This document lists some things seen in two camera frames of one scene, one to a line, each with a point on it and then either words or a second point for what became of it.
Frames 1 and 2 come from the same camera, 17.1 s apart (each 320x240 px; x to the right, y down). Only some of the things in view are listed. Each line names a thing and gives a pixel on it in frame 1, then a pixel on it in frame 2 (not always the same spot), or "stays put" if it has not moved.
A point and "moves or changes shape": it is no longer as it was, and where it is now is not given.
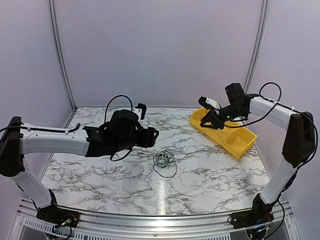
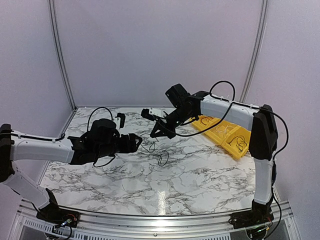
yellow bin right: [239, 141] stays put
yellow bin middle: [218, 135] stays put
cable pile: [163, 163] moves or changes shape
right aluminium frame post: [257, 47] stays put
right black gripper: [213, 118] → [170, 133]
